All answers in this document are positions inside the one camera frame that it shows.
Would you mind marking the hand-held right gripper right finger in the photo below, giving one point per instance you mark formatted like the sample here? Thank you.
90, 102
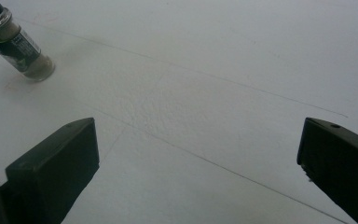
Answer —
341, 165

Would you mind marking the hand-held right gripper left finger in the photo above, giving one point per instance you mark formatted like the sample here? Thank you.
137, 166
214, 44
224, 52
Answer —
52, 165

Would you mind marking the glass spice jar black cap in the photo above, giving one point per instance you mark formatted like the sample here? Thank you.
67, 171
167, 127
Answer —
17, 46

